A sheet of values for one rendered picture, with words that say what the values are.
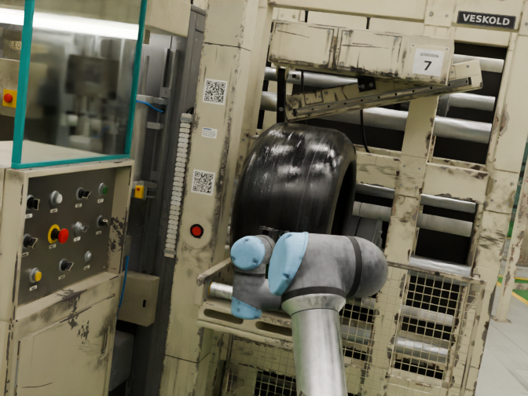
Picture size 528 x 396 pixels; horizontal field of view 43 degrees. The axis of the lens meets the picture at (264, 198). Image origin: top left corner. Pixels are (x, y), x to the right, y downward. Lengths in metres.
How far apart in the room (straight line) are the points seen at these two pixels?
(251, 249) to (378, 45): 0.99
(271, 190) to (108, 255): 0.60
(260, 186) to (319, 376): 0.86
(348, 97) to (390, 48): 0.26
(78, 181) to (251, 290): 0.64
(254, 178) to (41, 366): 0.77
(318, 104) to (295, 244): 1.30
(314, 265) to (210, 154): 1.01
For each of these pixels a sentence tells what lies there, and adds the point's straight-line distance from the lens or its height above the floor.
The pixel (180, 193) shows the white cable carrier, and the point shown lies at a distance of 2.18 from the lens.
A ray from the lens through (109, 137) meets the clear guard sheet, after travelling 2.00.
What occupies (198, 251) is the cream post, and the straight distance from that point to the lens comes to 2.17.
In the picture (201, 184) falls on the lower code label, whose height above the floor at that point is 1.21.
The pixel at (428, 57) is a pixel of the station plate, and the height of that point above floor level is 1.71.
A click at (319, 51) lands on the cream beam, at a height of 1.69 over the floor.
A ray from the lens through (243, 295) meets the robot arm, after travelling 1.56.
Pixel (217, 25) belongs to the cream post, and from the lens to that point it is 2.13.
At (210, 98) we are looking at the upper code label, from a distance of 2.11.
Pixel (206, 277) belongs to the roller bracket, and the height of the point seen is 0.94.
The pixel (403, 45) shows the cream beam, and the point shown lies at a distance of 2.26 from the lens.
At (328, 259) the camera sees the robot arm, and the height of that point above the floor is 1.25.
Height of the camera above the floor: 1.52
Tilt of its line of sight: 9 degrees down
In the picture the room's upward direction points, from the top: 8 degrees clockwise
